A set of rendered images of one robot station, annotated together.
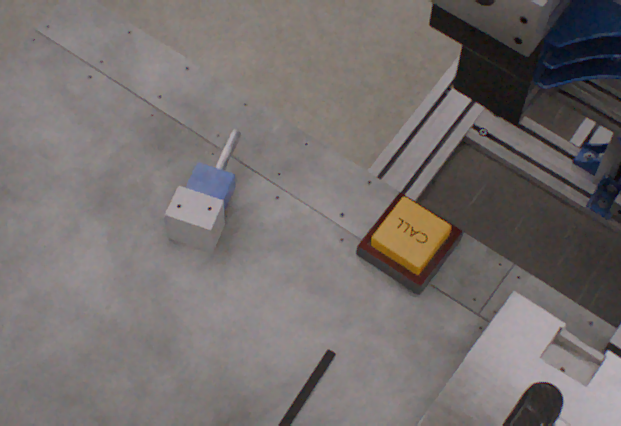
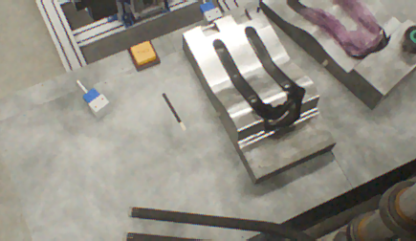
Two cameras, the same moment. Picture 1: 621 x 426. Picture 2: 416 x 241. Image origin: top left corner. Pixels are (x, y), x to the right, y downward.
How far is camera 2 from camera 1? 60 cm
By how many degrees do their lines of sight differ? 26
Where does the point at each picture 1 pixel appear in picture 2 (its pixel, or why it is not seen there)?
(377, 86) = (32, 68)
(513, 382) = (208, 48)
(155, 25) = not seen: outside the picture
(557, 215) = (121, 38)
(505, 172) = (98, 43)
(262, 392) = (164, 118)
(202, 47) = not seen: outside the picture
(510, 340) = (196, 42)
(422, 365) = (182, 73)
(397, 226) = (139, 54)
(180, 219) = (100, 108)
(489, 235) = not seen: hidden behind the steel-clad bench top
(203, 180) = (90, 97)
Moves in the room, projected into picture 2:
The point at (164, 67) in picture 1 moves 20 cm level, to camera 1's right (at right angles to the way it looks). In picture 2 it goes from (36, 91) to (76, 44)
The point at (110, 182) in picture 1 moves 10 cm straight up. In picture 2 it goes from (68, 126) to (60, 113)
